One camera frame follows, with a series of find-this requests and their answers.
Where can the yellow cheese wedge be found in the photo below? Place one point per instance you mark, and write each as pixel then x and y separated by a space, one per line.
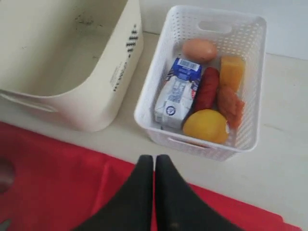
pixel 232 70

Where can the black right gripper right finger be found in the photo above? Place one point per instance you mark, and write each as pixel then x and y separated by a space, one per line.
pixel 178 207

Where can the brown egg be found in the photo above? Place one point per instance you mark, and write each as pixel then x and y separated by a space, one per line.
pixel 199 50

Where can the red sausage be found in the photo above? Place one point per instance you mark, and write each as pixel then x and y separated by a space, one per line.
pixel 207 90

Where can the small milk carton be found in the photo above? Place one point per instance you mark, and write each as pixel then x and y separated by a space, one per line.
pixel 178 93

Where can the orange fried chicken piece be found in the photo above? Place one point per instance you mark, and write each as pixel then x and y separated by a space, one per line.
pixel 230 106

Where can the yellow lemon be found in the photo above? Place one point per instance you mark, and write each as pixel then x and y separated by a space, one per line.
pixel 207 125

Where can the cream plastic bin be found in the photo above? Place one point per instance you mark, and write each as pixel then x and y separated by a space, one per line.
pixel 70 61

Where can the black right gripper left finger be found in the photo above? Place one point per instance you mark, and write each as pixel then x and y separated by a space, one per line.
pixel 130 209

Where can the red tablecloth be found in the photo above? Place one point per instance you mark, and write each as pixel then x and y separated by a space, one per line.
pixel 49 185

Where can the white lattice plastic basket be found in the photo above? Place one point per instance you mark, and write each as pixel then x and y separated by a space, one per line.
pixel 234 33

